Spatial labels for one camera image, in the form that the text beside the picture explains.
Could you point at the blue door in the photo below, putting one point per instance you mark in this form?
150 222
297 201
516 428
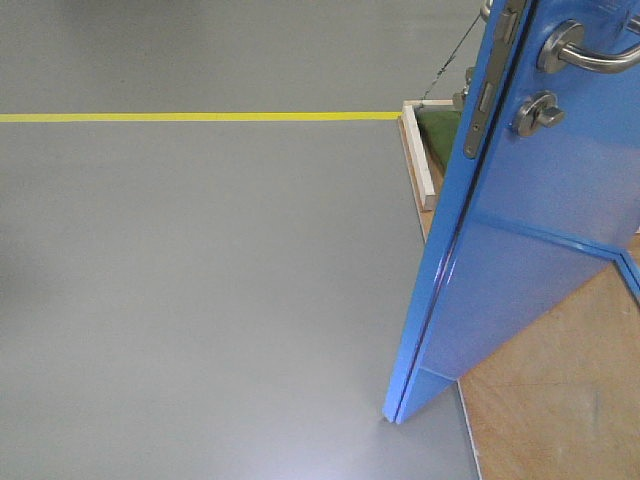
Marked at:
530 219

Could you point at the plywood door platform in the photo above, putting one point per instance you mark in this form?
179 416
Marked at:
560 399

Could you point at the left green sandbag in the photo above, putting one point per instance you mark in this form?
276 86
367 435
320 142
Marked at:
439 129

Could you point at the steel thumb turn lock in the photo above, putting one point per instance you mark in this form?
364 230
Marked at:
539 111

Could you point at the steel lock edge plate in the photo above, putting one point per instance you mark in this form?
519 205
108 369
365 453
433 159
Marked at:
506 18

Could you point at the white door base frame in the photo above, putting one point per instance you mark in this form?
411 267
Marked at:
428 178

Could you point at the steel door lever handle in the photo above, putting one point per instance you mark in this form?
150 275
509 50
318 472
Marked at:
564 47

